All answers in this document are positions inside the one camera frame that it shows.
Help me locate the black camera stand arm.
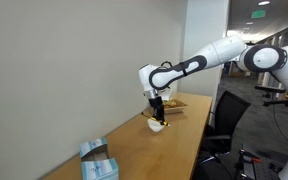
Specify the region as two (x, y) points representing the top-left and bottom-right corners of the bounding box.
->
(255, 85), (288, 107)

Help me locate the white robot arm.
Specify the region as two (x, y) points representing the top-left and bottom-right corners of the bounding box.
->
(139, 35), (288, 180)

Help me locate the small white bowl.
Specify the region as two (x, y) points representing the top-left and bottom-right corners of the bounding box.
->
(148, 119), (165, 132)

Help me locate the tan food tray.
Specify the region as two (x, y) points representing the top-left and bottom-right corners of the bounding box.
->
(149, 99), (187, 114)

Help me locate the blue white tissue box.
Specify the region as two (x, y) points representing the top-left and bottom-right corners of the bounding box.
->
(80, 137), (119, 180)

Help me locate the black office chair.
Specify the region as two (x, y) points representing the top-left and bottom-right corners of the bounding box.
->
(192, 91), (250, 180)

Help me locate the black clamp with red handle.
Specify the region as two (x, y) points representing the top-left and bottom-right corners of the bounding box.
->
(234, 149), (262, 180)

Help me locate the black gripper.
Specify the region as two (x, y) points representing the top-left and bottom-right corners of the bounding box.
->
(149, 97), (165, 124)

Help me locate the ceiling light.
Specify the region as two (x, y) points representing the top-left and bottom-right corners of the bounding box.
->
(258, 1), (270, 6)

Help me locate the green exit sign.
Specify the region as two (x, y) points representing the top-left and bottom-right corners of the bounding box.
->
(251, 10), (266, 19)

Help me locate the yellow black marker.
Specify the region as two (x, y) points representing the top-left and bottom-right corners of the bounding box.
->
(141, 112), (170, 126)

